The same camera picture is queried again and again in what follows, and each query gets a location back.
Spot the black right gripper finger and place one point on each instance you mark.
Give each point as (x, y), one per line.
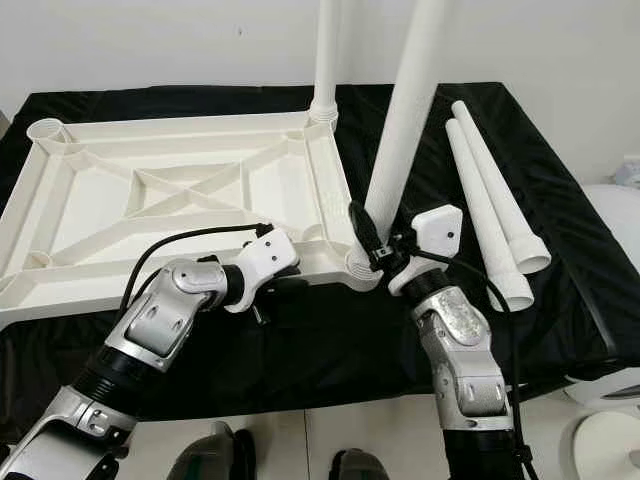
(365, 232)

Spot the white tapered plastic table leg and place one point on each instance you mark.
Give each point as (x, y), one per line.
(326, 60)
(475, 200)
(405, 100)
(500, 190)

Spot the white plastic table top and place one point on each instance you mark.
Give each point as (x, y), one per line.
(120, 200)

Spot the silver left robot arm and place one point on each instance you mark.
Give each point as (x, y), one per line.
(160, 320)

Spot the black table cloth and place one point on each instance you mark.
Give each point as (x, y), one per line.
(310, 350)

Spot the grey robot right leg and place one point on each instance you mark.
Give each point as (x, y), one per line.
(360, 465)

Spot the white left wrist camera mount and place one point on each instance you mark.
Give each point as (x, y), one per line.
(270, 255)

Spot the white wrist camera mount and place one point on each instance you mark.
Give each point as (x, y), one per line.
(270, 255)
(438, 232)

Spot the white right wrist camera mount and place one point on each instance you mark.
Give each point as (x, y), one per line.
(438, 232)

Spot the white wall socket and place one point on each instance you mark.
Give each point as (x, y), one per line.
(630, 170)

